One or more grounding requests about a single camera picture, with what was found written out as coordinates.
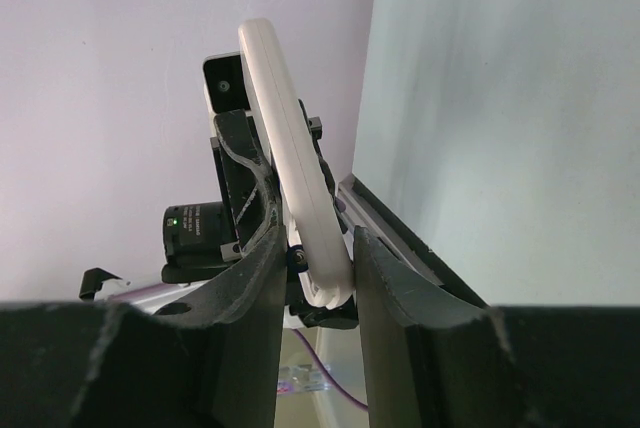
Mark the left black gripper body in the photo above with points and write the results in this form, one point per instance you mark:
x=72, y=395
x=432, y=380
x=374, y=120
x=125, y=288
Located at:
x=231, y=251

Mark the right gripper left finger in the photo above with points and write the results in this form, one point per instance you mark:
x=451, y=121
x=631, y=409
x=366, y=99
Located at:
x=210, y=360

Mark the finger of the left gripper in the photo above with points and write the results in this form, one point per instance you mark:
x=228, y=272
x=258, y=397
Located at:
x=315, y=129
x=249, y=181

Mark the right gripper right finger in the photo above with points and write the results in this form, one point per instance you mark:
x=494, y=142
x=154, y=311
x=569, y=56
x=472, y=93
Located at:
x=433, y=360

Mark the blue battery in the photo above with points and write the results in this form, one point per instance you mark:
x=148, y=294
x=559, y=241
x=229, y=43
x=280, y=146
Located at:
x=296, y=259

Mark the red white remote control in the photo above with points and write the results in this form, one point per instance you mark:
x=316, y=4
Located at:
x=295, y=163

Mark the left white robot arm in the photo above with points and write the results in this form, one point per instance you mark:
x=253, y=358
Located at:
x=203, y=240

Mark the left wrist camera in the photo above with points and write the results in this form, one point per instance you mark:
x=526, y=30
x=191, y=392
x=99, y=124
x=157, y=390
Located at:
x=224, y=83

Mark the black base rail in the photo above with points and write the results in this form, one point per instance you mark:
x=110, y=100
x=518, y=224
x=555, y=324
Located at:
x=363, y=209

